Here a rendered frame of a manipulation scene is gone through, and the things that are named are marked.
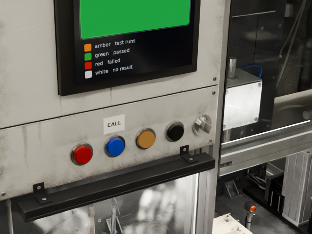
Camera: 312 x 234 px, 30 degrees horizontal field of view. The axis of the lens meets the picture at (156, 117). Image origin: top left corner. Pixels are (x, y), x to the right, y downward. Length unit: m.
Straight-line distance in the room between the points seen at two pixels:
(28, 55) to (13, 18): 0.06
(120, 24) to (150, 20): 0.05
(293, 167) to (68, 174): 0.84
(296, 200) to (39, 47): 1.01
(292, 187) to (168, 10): 0.88
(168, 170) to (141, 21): 0.27
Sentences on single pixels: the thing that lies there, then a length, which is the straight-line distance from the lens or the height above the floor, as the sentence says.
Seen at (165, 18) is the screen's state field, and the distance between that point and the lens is 0.93.
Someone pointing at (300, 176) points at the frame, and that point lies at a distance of 1.64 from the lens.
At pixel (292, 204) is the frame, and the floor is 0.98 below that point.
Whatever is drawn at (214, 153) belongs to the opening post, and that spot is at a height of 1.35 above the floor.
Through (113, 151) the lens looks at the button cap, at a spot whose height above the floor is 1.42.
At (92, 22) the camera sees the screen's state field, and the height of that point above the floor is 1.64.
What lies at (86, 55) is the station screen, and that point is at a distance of 0.87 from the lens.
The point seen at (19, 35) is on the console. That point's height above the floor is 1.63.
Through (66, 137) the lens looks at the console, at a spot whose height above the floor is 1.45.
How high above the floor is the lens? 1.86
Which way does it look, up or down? 24 degrees down
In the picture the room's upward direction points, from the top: 2 degrees clockwise
